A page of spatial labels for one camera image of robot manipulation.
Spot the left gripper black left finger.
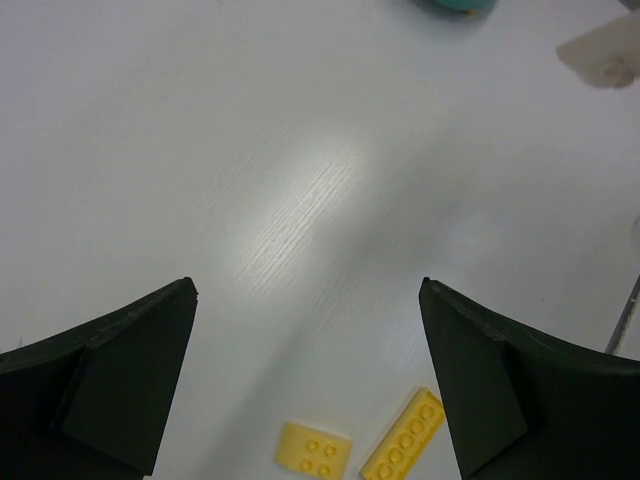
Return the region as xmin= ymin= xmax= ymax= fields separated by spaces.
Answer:
xmin=1 ymin=277 xmax=198 ymax=479

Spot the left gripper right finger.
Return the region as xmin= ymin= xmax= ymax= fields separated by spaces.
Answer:
xmin=419 ymin=278 xmax=639 ymax=479

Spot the white lego piece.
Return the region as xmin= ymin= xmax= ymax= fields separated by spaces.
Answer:
xmin=556 ymin=10 xmax=639 ymax=89

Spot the yellow long lego plate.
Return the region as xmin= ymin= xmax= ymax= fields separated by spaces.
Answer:
xmin=360 ymin=387 xmax=446 ymax=480

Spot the yellow lego slope brick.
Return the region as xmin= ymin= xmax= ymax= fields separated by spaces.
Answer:
xmin=275 ymin=422 xmax=353 ymax=480

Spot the teal round divided container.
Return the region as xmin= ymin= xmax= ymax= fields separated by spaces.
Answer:
xmin=426 ymin=0 xmax=497 ymax=13

